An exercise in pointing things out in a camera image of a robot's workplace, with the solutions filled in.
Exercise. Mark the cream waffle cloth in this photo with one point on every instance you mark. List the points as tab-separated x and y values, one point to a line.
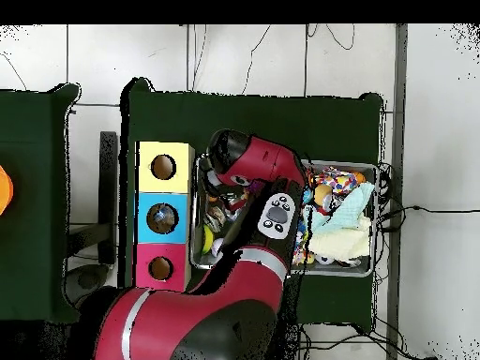
341	243

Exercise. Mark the mint green waffle cloth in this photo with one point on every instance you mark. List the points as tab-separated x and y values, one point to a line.
348	208

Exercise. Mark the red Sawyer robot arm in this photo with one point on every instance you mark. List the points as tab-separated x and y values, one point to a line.
225	307

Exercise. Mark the wooden box with three holes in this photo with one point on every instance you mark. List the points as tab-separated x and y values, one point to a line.
180	232

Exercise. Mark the shallow clear mesh bin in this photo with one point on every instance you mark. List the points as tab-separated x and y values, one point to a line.
337	272

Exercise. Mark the colourful printed silver can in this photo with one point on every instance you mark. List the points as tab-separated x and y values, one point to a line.
213	219

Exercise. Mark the yellow and green toy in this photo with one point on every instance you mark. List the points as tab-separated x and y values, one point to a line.
207	239

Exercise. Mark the white baseball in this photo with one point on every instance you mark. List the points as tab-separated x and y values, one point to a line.
216	247

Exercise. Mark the blue globe ball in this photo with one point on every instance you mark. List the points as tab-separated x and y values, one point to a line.
307	195

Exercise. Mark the dark green tablecloth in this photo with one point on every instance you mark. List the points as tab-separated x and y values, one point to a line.
262	112

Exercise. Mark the crumpled polka dot cloth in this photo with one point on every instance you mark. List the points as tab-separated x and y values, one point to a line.
337	180

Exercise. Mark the neighbouring green covered table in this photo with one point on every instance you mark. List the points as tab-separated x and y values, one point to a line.
30	225

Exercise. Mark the orange round object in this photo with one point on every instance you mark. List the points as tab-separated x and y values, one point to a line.
4	191

